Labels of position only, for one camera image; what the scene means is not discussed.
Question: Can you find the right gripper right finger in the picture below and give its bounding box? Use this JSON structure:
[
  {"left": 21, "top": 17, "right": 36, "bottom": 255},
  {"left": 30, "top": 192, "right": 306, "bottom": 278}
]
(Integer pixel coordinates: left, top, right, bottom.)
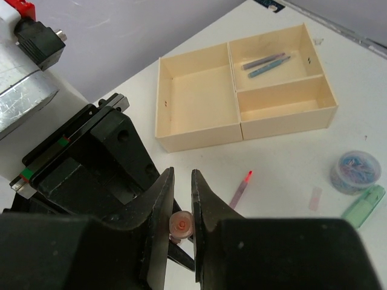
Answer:
[{"left": 191, "top": 169, "right": 382, "bottom": 289}]

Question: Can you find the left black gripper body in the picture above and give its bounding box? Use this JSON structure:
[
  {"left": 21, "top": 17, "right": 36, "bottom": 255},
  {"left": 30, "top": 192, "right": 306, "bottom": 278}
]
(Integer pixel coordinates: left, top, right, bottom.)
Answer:
[{"left": 10, "top": 93, "right": 159, "bottom": 216}]

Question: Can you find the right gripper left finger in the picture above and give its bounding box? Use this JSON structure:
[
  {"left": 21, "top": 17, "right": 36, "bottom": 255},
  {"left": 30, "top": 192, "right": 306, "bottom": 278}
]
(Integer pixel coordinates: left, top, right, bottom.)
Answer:
[{"left": 1, "top": 168, "right": 174, "bottom": 289}]

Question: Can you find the orange highlighter pen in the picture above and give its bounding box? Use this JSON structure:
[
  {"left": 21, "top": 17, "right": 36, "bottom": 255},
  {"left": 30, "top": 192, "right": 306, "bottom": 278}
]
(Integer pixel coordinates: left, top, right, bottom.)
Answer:
[{"left": 169, "top": 211, "right": 194, "bottom": 244}]

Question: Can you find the pink highlighter pen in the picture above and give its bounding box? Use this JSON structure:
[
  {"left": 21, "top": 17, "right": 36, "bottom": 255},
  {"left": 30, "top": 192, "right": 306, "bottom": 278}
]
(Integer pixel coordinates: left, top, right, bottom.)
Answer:
[{"left": 229, "top": 170, "right": 253, "bottom": 209}]

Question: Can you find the green correction tape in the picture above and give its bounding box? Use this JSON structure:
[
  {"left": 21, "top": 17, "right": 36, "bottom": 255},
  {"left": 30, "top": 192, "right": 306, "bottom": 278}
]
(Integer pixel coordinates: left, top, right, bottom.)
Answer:
[{"left": 342, "top": 184, "right": 386, "bottom": 229}]

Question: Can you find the left paperclip jar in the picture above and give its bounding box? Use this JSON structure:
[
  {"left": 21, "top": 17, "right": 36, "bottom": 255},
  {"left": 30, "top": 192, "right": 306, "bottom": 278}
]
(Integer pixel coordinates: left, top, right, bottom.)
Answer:
[{"left": 330, "top": 150, "right": 382, "bottom": 195}]

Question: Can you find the beige compartment box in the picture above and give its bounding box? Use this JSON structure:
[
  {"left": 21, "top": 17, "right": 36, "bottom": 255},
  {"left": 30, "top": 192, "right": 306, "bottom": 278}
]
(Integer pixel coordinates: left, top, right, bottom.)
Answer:
[{"left": 155, "top": 24, "right": 338, "bottom": 152}]

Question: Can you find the purple pen in box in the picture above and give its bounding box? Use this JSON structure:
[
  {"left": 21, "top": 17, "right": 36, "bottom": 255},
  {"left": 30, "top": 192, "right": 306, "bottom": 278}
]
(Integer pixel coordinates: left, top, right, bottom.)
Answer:
[{"left": 241, "top": 53, "right": 285, "bottom": 70}]

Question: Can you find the blue pen in box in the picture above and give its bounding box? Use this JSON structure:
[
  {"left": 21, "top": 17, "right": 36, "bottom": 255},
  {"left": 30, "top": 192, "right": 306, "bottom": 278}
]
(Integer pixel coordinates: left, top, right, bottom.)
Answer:
[{"left": 247, "top": 56, "right": 291, "bottom": 79}]

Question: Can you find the left black corner label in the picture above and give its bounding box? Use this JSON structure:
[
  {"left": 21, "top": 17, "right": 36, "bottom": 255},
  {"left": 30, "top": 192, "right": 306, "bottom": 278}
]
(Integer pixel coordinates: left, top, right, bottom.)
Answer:
[{"left": 255, "top": 0, "right": 285, "bottom": 13}]

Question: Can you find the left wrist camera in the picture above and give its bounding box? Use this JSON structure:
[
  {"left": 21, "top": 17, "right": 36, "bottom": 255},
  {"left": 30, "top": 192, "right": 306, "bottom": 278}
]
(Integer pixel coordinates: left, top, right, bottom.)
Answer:
[{"left": 1, "top": 1, "right": 88, "bottom": 181}]

